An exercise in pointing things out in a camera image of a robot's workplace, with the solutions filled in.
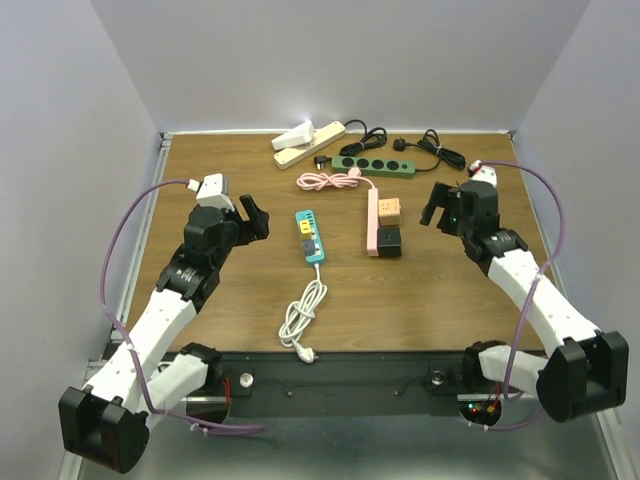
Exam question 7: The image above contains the black charger block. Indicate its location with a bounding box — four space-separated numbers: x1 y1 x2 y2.
377 226 402 258

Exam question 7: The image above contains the pink power strip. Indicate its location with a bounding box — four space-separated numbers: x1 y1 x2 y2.
366 187 379 257

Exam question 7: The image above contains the small grey plug adapter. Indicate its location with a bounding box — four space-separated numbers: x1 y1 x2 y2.
302 239 316 256

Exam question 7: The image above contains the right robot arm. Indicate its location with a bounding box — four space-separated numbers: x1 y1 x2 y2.
420 180 629 423

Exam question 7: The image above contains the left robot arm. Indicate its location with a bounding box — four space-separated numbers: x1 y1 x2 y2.
58 195 269 473

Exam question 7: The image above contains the small yellow plug adapter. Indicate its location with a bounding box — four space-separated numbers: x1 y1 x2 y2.
298 220 314 239

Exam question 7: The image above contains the green power strip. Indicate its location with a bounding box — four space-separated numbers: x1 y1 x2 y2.
331 156 417 179

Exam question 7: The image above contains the white wedge adapter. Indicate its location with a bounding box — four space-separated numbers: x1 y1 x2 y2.
271 120 315 151

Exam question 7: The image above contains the cream power strip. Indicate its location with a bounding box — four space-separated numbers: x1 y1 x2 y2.
274 121 346 170

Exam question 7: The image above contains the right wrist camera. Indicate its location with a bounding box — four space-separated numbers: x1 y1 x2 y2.
467 160 498 188

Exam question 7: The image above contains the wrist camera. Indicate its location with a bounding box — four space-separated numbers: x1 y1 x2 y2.
196 173 235 211
467 160 498 188

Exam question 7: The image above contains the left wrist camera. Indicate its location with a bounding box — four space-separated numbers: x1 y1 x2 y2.
196 173 235 211

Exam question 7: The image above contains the black cable of green strip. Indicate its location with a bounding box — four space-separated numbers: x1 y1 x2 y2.
393 128 467 173

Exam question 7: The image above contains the pink coiled cable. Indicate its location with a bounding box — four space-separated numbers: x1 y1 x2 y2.
296 167 374 194

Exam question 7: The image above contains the black cable of cream strip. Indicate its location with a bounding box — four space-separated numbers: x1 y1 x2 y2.
312 118 388 171

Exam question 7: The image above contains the white coiled cable with plug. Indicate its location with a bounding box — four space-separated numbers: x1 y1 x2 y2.
278 263 329 364

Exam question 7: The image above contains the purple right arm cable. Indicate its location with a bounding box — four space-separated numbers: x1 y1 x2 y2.
469 160 566 432

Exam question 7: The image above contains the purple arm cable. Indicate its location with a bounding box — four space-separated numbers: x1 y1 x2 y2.
101 178 266 437
469 160 566 432

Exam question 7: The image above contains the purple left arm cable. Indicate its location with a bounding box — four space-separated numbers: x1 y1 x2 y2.
101 178 266 437

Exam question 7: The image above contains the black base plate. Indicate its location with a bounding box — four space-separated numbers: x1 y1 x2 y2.
182 351 496 421

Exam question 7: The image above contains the aluminium frame rail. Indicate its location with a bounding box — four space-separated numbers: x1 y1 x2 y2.
58 132 176 479

